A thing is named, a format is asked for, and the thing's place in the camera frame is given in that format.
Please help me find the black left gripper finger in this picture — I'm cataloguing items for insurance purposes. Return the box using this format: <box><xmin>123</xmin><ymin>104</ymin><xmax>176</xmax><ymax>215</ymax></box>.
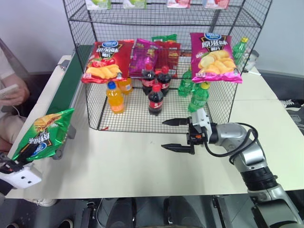
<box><xmin>16</xmin><ymin>143</ymin><xmax>40</xmax><ymax>165</ymax></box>

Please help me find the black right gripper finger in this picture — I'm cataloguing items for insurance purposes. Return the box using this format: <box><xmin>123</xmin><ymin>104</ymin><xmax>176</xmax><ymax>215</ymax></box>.
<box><xmin>161</xmin><ymin>117</ymin><xmax>191</xmax><ymax>127</ymax></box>
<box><xmin>161</xmin><ymin>143</ymin><xmax>193</xmax><ymax>155</ymax></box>

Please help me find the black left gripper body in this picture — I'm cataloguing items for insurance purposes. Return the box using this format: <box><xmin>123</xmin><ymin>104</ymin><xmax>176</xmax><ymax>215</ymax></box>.
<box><xmin>0</xmin><ymin>153</ymin><xmax>25</xmax><ymax>174</ymax></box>

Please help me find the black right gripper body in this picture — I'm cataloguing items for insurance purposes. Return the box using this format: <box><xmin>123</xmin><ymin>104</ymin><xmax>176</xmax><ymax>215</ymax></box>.
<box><xmin>187</xmin><ymin>116</ymin><xmax>208</xmax><ymax>155</ymax></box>

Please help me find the large green chips bag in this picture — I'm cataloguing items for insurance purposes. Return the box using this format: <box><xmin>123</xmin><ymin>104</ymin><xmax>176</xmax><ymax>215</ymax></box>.
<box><xmin>11</xmin><ymin>108</ymin><xmax>76</xmax><ymax>162</ymax></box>

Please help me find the green conveyor belt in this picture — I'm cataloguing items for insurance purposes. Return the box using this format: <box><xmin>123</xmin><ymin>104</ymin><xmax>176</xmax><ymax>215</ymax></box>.
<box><xmin>45</xmin><ymin>44</ymin><xmax>96</xmax><ymax>161</ymax></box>

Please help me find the bystander hand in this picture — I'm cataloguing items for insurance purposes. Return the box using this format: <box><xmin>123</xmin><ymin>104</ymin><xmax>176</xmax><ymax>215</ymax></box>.
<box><xmin>0</xmin><ymin>79</ymin><xmax>31</xmax><ymax>107</ymax></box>

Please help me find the cola bottle red cap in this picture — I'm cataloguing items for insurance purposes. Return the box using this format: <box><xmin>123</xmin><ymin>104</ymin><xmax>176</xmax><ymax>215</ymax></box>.
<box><xmin>156</xmin><ymin>66</ymin><xmax>171</xmax><ymax>97</ymax></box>
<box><xmin>141</xmin><ymin>63</ymin><xmax>157</xmax><ymax>96</ymax></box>
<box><xmin>148</xmin><ymin>84</ymin><xmax>165</xmax><ymax>117</ymax></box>

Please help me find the green soda bottle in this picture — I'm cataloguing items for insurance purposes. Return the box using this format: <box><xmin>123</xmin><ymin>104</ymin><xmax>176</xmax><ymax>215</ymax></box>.
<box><xmin>178</xmin><ymin>66</ymin><xmax>195</xmax><ymax>98</ymax></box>
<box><xmin>188</xmin><ymin>82</ymin><xmax>210</xmax><ymax>114</ymax></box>
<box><xmin>232</xmin><ymin>36</ymin><xmax>249</xmax><ymax>67</ymax></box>

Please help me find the white shoe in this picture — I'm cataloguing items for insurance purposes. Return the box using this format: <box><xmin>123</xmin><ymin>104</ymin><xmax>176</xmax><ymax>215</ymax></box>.
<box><xmin>30</xmin><ymin>198</ymin><xmax>58</xmax><ymax>207</ymax></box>

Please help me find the orange soda bottle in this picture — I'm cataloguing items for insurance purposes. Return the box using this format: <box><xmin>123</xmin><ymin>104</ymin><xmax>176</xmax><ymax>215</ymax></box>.
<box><xmin>118</xmin><ymin>78</ymin><xmax>133</xmax><ymax>96</ymax></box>
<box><xmin>105</xmin><ymin>81</ymin><xmax>125</xmax><ymax>115</ymax></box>

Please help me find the white phone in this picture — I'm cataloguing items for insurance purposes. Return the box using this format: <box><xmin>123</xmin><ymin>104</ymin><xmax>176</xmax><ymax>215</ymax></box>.
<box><xmin>0</xmin><ymin>84</ymin><xmax>19</xmax><ymax>100</ymax></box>

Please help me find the small red snack bag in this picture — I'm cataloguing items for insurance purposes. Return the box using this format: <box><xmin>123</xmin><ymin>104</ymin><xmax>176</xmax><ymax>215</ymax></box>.
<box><xmin>154</xmin><ymin>41</ymin><xmax>181</xmax><ymax>78</ymax></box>

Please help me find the small magenta snack bag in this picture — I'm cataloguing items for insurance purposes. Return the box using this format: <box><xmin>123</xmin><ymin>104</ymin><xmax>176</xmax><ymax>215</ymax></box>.
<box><xmin>129</xmin><ymin>38</ymin><xmax>160</xmax><ymax>78</ymax></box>

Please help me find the large magenta chips bag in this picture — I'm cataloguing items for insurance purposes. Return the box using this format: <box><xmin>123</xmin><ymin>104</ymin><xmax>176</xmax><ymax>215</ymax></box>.
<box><xmin>190</xmin><ymin>32</ymin><xmax>244</xmax><ymax>84</ymax></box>

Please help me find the small green snack bag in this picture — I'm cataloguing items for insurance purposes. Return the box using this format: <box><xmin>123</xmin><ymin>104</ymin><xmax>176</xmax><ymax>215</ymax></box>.
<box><xmin>151</xmin><ymin>34</ymin><xmax>178</xmax><ymax>44</ymax></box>

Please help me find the large red chips bag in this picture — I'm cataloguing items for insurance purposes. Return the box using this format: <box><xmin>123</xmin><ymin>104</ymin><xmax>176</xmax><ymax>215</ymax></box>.
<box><xmin>81</xmin><ymin>39</ymin><xmax>135</xmax><ymax>85</ymax></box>

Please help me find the pink drink carton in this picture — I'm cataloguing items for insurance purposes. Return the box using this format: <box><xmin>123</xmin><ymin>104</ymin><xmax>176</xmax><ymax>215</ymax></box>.
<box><xmin>166</xmin><ymin>0</ymin><xmax>192</xmax><ymax>9</ymax></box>
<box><xmin>204</xmin><ymin>0</ymin><xmax>230</xmax><ymax>10</ymax></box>

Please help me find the green apple drink carton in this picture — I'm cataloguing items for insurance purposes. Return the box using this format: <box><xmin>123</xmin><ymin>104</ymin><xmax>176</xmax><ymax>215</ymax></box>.
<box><xmin>85</xmin><ymin>0</ymin><xmax>112</xmax><ymax>10</ymax></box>
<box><xmin>123</xmin><ymin>0</ymin><xmax>147</xmax><ymax>10</ymax></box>

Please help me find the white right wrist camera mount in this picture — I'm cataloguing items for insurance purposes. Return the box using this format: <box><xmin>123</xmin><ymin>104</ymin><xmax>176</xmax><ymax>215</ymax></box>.
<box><xmin>190</xmin><ymin>107</ymin><xmax>212</xmax><ymax>141</ymax></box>

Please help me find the thin white cable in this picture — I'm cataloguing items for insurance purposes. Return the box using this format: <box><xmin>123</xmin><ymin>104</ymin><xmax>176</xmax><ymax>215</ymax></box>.
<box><xmin>11</xmin><ymin>105</ymin><xmax>28</xmax><ymax>118</ymax></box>

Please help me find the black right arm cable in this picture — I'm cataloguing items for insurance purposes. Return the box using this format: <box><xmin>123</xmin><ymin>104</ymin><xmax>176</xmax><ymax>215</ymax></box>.
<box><xmin>203</xmin><ymin>122</ymin><xmax>259</xmax><ymax>164</ymax></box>

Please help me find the black wire rack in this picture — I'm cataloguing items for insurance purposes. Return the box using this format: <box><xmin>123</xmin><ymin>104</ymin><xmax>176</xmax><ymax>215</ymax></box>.
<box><xmin>62</xmin><ymin>0</ymin><xmax>273</xmax><ymax>133</ymax></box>

